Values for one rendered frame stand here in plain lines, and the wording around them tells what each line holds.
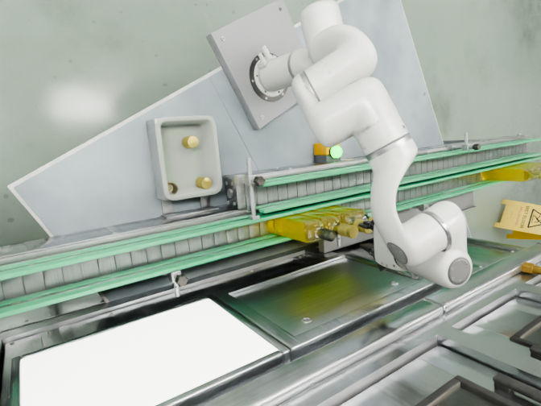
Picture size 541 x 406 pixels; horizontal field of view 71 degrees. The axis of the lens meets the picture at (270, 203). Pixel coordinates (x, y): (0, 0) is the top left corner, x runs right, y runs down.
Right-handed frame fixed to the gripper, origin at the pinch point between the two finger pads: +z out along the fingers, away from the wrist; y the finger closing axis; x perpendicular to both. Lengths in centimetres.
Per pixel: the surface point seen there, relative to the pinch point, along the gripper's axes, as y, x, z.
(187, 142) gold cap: 27, 37, 31
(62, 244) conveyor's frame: 6, 70, 16
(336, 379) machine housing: -15.0, 24.3, -26.4
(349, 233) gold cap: 0.2, 2.5, 4.4
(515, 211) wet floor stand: -64, -281, 184
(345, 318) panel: -12.0, 14.9, -13.7
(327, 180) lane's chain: 9.9, -8.2, 36.3
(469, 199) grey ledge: -11, -94, 59
